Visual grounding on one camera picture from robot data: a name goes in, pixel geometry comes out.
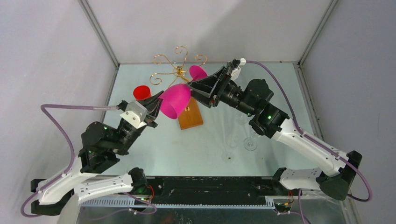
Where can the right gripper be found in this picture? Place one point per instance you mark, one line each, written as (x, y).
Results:
(206, 90)

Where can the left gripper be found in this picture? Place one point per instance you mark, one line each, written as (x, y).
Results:
(150, 120)

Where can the red wine glass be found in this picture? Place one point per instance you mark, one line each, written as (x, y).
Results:
(142, 92)

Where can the pink wine glass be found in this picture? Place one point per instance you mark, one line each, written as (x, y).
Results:
(175, 100)

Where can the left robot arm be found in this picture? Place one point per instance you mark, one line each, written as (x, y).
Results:
(102, 146)

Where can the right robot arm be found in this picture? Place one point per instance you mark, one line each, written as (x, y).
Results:
(336, 169)

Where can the clear wine glass upright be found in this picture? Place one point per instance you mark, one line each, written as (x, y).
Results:
(250, 143)

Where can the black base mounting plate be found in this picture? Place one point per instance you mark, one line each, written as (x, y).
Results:
(216, 191)

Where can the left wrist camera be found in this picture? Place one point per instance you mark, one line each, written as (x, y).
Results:
(135, 114)

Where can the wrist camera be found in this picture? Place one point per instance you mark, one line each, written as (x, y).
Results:
(135, 114)
(236, 67)

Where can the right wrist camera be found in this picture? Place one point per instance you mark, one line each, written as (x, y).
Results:
(236, 67)

